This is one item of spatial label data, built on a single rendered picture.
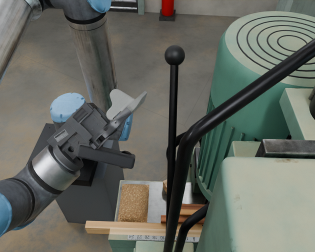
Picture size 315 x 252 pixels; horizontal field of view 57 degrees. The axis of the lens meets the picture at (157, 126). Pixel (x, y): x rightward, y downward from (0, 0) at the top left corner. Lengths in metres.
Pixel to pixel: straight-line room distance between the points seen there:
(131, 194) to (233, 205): 0.69
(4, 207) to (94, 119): 0.21
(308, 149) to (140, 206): 0.67
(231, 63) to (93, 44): 0.59
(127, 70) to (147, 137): 0.85
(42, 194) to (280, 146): 0.47
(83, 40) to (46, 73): 2.09
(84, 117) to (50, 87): 2.21
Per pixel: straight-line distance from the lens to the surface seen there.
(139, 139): 2.20
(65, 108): 1.24
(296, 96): 0.30
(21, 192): 0.57
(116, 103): 0.58
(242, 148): 0.37
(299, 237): 0.22
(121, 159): 0.59
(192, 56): 3.00
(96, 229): 0.85
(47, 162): 0.59
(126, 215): 0.87
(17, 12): 0.78
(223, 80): 0.38
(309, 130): 0.27
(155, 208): 0.89
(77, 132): 0.58
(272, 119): 0.36
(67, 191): 1.57
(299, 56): 0.21
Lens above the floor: 1.70
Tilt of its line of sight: 48 degrees down
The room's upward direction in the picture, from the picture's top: straight up
